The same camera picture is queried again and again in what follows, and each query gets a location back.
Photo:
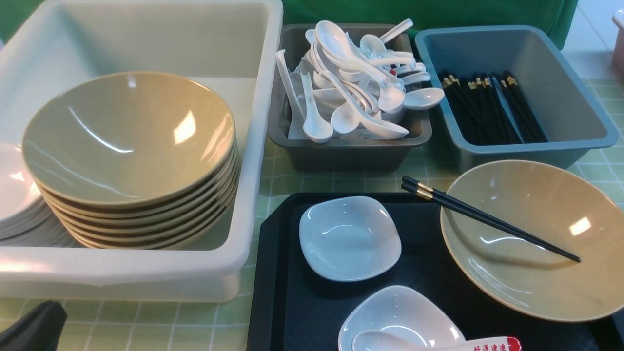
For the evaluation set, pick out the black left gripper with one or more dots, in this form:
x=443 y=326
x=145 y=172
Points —
x=38 y=330

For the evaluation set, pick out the white square sauce dish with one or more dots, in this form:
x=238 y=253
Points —
x=349 y=239

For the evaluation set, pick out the white spoon red print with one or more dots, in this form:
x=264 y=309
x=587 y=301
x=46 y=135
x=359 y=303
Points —
x=383 y=341

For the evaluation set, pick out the white sauce dish front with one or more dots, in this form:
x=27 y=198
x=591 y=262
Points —
x=403 y=312

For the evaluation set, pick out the black chopstick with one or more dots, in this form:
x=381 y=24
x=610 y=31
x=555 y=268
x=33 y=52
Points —
x=468 y=215
x=487 y=217

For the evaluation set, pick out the tan noodle bowl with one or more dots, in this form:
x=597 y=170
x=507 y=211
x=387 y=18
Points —
x=556 y=206

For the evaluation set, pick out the green checkered tablecloth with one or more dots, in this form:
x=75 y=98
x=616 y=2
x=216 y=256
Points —
x=94 y=325

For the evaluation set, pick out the stack of white dishes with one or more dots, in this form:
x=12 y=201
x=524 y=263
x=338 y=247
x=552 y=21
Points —
x=25 y=218

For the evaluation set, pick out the stack of tan bowls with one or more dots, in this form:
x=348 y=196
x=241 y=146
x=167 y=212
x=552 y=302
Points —
x=139 y=160

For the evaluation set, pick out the black serving tray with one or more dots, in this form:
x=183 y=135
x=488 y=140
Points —
x=294 y=309

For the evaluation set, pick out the large white plastic tub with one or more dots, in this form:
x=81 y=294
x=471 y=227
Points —
x=228 y=45

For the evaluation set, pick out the grey plastic spoon bin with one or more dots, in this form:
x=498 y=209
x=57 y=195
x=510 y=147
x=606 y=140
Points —
x=339 y=155

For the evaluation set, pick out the pile of white soup spoons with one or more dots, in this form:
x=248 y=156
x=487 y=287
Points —
x=344 y=90

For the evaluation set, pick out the green fabric backdrop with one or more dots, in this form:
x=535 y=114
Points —
x=553 y=17

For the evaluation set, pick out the black chopsticks in bin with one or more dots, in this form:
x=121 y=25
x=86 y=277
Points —
x=491 y=109

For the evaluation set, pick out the blue plastic chopstick bin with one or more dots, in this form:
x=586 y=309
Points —
x=573 y=121

